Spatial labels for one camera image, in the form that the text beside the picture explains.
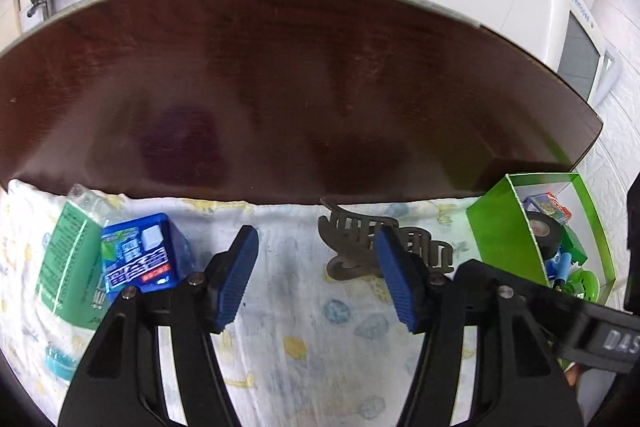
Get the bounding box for blue medicine box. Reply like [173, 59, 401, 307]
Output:
[544, 251, 562, 281]

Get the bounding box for small green box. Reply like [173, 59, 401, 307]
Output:
[561, 225, 588, 267]

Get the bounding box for black electrical tape roll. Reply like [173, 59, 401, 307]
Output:
[526, 211, 562, 260]

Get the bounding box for person's right hand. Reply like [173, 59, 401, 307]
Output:
[564, 364, 580, 387]

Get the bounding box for green white round container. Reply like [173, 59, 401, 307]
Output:
[563, 269, 600, 303]

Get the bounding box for black marker with blue cap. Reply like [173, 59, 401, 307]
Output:
[551, 253, 572, 291]

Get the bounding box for green label plastic bottle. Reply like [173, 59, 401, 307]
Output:
[35, 184, 117, 381]

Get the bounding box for green white storage box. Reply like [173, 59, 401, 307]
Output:
[466, 173, 616, 305]

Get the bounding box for tiger playing card box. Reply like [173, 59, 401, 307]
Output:
[522, 192, 573, 225]

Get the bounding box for blue mentos gum box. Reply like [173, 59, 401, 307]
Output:
[101, 212, 195, 303]

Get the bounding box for giraffe print white cloth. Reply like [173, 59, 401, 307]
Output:
[0, 178, 501, 427]

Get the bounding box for brown hair claw clip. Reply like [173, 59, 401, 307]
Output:
[318, 198, 454, 281]

